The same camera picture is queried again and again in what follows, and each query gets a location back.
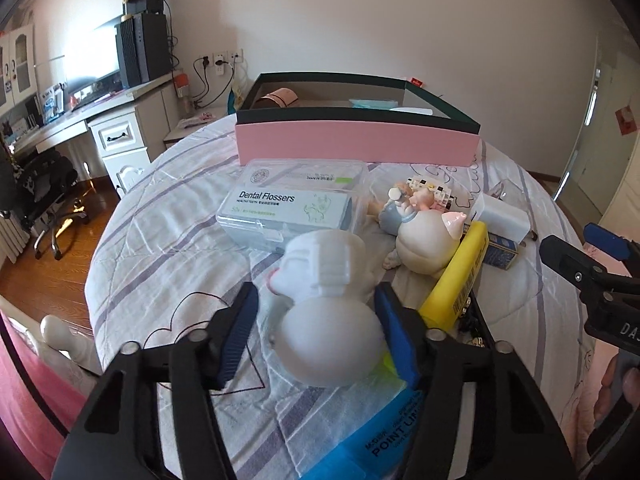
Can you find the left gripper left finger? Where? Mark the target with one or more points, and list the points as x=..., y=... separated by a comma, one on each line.
x=117, y=433

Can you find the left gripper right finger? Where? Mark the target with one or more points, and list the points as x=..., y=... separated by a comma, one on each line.
x=481, y=395

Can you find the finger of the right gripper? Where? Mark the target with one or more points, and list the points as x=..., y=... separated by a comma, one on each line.
x=613, y=245

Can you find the white charger plug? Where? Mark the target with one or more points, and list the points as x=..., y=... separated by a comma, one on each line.
x=501, y=218

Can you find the small blue yellow box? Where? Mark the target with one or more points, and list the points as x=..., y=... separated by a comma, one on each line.
x=479, y=245

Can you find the black hair claw clip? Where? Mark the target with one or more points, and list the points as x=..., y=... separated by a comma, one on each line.
x=472, y=327

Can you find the blue highlighter marker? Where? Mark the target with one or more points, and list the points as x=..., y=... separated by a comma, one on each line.
x=359, y=432

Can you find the yellow highlighter marker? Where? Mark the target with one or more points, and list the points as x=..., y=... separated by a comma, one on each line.
x=445, y=303

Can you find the pink pig figurine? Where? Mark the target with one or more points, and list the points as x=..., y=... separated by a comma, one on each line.
x=425, y=239

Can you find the pink block figure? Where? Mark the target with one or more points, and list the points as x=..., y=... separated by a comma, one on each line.
x=429, y=194

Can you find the white duck figurine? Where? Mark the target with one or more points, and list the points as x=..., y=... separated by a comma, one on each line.
x=329, y=337

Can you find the teal round container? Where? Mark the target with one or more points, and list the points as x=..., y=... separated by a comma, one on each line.
x=365, y=104

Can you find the dental flossers box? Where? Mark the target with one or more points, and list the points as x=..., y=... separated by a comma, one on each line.
x=275, y=200

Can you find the pink cylindrical case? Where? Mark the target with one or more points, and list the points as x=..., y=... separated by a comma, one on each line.
x=280, y=98

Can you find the white small device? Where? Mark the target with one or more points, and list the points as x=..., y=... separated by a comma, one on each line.
x=413, y=110

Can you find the person right hand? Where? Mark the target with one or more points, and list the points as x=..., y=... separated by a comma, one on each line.
x=609, y=430

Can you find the pink bed cover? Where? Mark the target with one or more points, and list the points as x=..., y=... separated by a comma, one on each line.
x=62, y=384

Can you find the black office chair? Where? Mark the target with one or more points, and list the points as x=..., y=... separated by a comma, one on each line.
x=43, y=189

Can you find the white desk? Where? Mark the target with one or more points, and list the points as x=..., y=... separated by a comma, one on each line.
x=128, y=130

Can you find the low black white cabinet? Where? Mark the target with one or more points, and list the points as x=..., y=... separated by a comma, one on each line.
x=186, y=126

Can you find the pink black storage box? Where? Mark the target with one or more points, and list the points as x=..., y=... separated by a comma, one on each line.
x=323, y=125

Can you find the orange cap bottle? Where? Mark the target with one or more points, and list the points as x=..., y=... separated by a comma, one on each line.
x=183, y=94

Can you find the white glass door cabinet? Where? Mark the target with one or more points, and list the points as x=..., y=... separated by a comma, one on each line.
x=18, y=78

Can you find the black computer monitor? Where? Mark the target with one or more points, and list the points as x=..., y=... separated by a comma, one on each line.
x=90, y=57

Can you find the black computer tower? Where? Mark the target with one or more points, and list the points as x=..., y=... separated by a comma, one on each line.
x=142, y=49

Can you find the door with metal handle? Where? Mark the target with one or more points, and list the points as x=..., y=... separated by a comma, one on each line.
x=608, y=136

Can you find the wall power sockets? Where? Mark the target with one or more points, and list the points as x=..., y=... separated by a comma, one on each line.
x=223, y=61

